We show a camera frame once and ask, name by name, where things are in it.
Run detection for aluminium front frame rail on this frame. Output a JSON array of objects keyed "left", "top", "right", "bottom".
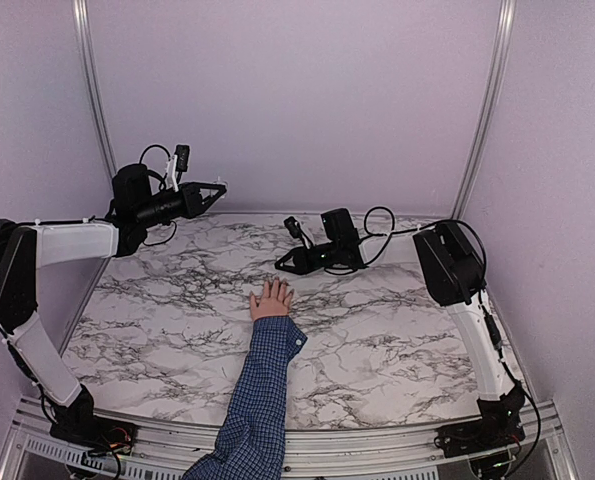
[{"left": 0, "top": 398, "right": 579, "bottom": 479}]

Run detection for right aluminium corner post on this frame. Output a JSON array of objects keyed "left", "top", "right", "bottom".
[{"left": 451, "top": 0, "right": 517, "bottom": 219}]

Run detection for aluminium corner post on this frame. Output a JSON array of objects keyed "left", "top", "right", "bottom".
[
  {"left": 451, "top": 0, "right": 517, "bottom": 219},
  {"left": 72, "top": 0, "right": 117, "bottom": 180}
]

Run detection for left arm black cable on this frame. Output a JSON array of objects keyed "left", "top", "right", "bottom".
[{"left": 137, "top": 144, "right": 179, "bottom": 248}]

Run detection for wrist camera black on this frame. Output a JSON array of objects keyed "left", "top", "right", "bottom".
[
  {"left": 164, "top": 144, "right": 191, "bottom": 192},
  {"left": 283, "top": 216, "right": 315, "bottom": 249}
]

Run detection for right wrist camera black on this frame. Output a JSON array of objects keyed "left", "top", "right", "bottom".
[{"left": 283, "top": 216, "right": 315, "bottom": 249}]

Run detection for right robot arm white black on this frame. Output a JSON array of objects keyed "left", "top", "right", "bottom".
[{"left": 275, "top": 208, "right": 528, "bottom": 457}]

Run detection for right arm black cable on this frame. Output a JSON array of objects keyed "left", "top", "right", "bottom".
[{"left": 326, "top": 206, "right": 543, "bottom": 451}]

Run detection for blue checked shirt forearm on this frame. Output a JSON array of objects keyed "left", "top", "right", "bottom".
[{"left": 183, "top": 316, "right": 307, "bottom": 479}]

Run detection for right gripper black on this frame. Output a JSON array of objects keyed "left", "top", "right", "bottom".
[{"left": 275, "top": 241, "right": 340, "bottom": 277}]

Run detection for person's bare hand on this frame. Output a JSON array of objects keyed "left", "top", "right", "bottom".
[{"left": 249, "top": 278, "right": 294, "bottom": 322}]

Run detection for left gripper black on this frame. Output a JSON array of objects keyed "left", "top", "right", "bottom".
[{"left": 134, "top": 181, "right": 223, "bottom": 228}]

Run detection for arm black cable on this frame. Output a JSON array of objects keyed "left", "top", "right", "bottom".
[
  {"left": 326, "top": 206, "right": 543, "bottom": 451},
  {"left": 137, "top": 144, "right": 179, "bottom": 248}
]

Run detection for clear nail polish bottle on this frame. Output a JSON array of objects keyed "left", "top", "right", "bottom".
[{"left": 215, "top": 177, "right": 228, "bottom": 189}]

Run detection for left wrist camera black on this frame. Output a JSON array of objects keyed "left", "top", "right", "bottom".
[{"left": 164, "top": 144, "right": 191, "bottom": 192}]

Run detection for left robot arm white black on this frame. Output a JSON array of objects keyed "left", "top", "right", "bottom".
[{"left": 0, "top": 164, "right": 227, "bottom": 448}]

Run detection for left aluminium corner post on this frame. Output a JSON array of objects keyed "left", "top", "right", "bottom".
[{"left": 72, "top": 0, "right": 117, "bottom": 180}]

